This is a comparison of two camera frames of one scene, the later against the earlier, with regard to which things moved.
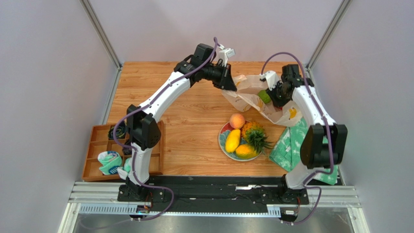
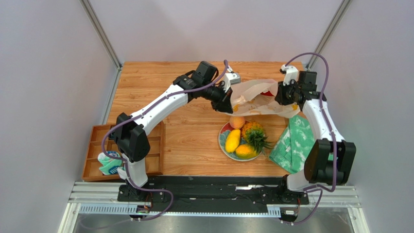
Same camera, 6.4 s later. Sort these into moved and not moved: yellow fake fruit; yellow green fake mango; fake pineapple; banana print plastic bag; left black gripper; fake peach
Moved: left black gripper; banana print plastic bag
Not moved: yellow green fake mango; fake pineapple; fake peach; yellow fake fruit
